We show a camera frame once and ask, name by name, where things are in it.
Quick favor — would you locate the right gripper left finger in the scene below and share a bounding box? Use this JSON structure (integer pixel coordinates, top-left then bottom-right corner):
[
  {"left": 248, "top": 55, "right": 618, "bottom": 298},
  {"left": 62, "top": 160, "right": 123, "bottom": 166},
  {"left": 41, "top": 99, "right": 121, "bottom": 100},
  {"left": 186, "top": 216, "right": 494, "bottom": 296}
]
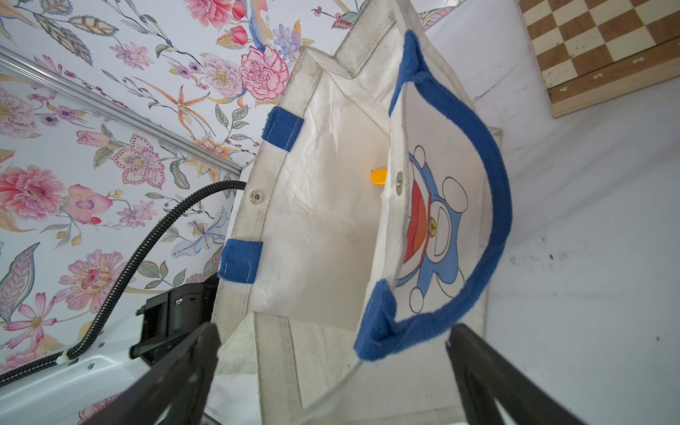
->
[{"left": 79, "top": 322, "right": 221, "bottom": 424}]

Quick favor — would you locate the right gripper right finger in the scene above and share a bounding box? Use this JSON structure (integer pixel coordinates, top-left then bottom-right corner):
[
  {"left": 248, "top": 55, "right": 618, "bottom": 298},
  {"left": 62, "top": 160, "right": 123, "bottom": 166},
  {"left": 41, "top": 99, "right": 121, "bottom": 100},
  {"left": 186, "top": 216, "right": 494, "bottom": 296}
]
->
[{"left": 446, "top": 323, "right": 582, "bottom": 425}]

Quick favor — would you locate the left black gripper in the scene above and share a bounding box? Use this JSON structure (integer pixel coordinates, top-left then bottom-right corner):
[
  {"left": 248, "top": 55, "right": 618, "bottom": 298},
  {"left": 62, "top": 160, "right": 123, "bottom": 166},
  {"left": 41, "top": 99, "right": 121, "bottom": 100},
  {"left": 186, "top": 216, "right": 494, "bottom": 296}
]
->
[{"left": 129, "top": 281, "right": 219, "bottom": 366}]

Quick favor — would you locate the white Doraemon canvas pouch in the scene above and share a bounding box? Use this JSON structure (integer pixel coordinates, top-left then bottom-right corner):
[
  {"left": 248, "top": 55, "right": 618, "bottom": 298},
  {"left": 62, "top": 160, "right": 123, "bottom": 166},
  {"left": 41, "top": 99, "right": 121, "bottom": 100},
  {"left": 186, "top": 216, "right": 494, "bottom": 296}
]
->
[{"left": 212, "top": 1, "right": 513, "bottom": 424}]

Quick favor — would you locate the yellow slim art knife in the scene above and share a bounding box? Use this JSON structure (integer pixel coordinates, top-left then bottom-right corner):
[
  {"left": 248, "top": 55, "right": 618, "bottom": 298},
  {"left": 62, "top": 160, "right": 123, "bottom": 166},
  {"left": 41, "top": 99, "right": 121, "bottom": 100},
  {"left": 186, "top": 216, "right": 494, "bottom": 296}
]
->
[{"left": 370, "top": 168, "right": 388, "bottom": 186}]

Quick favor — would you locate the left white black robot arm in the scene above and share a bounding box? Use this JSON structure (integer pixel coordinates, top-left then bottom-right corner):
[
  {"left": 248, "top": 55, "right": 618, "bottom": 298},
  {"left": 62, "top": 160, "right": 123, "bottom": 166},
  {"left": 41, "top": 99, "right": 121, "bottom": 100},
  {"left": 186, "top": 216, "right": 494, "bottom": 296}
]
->
[{"left": 1, "top": 277, "right": 219, "bottom": 424}]

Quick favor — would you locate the wooden chessboard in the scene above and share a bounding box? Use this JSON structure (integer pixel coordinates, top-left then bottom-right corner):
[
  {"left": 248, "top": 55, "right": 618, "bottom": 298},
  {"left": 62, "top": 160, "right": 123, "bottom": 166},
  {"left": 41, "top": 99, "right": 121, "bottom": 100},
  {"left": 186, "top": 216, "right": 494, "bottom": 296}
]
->
[{"left": 517, "top": 0, "right": 679, "bottom": 118}]

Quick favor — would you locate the black corrugated cable conduit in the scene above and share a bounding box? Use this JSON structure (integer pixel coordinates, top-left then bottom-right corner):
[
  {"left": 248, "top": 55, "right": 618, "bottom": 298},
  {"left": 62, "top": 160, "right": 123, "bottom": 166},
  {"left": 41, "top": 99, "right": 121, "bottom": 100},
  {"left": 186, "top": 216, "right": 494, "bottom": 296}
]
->
[{"left": 0, "top": 179, "right": 248, "bottom": 388}]

